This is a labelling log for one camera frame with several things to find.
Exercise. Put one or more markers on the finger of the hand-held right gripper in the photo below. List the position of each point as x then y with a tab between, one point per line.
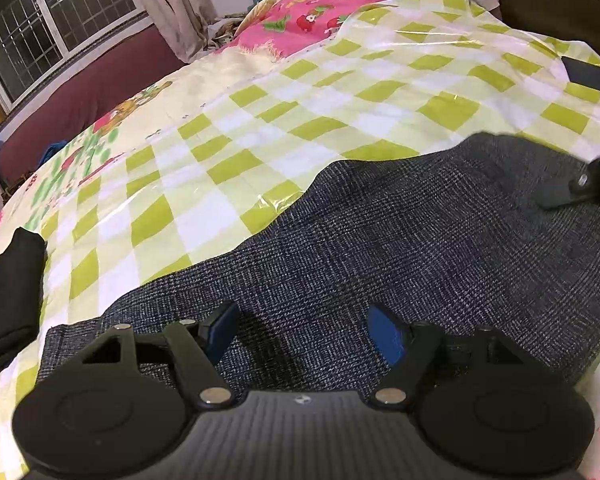
595	180

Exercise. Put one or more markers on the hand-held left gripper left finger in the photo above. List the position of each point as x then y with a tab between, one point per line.
220	328

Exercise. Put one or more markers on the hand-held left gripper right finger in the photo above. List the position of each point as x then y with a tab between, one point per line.
387	335

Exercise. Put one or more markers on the grey plaid pants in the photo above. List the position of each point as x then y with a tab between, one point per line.
380	240

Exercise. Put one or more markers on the dark grey garment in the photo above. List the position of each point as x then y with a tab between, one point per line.
592	76

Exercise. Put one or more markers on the dark brown headboard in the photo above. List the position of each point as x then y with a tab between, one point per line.
555	5

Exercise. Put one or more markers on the light pink cloth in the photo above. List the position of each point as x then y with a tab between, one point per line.
486	4

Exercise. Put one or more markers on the black folded garment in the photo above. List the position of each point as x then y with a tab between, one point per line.
10	300

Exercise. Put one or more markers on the green checkered plastic sheet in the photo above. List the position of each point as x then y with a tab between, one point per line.
280	110

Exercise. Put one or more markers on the maroon padded bench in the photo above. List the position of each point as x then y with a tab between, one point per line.
105	75

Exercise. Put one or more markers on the leaf patterned cloth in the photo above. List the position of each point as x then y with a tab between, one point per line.
227	32

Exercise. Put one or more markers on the barred window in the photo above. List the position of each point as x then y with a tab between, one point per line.
55	20

